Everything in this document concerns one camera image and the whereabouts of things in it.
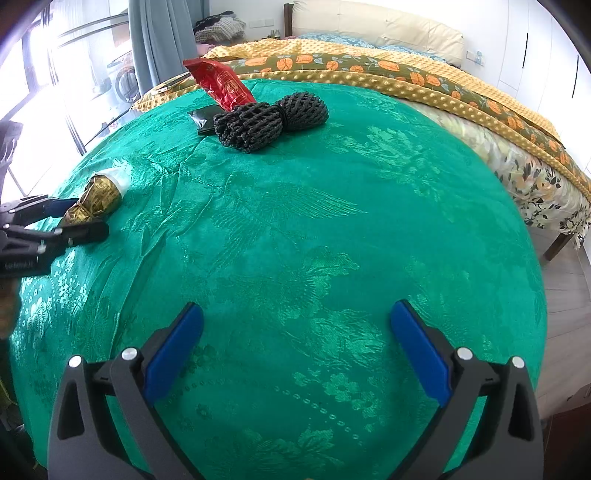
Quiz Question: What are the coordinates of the pile of clothes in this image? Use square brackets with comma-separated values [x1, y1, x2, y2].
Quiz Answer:
[193, 11, 248, 45]

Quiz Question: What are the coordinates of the wooden bed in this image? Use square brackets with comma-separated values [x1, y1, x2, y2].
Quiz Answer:
[131, 0, 591, 263]

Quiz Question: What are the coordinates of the red snack packet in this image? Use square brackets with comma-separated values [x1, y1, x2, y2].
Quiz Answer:
[182, 58, 257, 113]

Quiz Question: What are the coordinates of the white washing machine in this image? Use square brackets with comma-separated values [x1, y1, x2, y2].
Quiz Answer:
[107, 50, 142, 106]

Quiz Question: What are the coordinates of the black foam fruit net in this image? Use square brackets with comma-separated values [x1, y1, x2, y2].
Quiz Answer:
[213, 91, 330, 153]

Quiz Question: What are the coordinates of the beige floral bed sheet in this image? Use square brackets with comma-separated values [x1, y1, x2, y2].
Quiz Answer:
[416, 102, 591, 237]

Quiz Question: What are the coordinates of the grey blue curtain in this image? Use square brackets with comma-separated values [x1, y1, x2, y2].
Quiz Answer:
[127, 0, 214, 92]

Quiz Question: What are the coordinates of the white wardrobe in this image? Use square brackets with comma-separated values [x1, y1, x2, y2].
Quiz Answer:
[496, 0, 591, 155]

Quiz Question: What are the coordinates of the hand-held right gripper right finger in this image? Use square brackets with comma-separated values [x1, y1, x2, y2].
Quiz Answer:
[390, 299, 546, 480]

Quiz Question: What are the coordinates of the blue floral pillow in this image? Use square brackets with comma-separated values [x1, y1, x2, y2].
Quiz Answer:
[295, 31, 435, 59]

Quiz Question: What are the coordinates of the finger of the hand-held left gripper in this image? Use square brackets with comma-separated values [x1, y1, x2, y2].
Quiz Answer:
[0, 220, 110, 260]
[0, 196, 80, 225]

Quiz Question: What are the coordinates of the yellow blanket with orange flowers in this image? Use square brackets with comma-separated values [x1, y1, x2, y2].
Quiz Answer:
[131, 37, 591, 197]

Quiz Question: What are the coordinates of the green patterned tablecloth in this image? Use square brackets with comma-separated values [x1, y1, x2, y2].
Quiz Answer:
[9, 78, 548, 480]

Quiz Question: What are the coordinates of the cream padded headboard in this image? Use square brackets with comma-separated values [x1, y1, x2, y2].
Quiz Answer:
[292, 0, 466, 66]

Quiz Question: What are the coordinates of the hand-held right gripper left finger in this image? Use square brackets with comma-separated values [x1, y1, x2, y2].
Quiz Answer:
[47, 302, 205, 480]

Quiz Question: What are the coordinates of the gold foil wrapper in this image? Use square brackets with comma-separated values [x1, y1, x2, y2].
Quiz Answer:
[61, 168, 131, 228]

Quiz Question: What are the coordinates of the small black packet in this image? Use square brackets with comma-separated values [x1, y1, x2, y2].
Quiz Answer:
[188, 104, 225, 136]

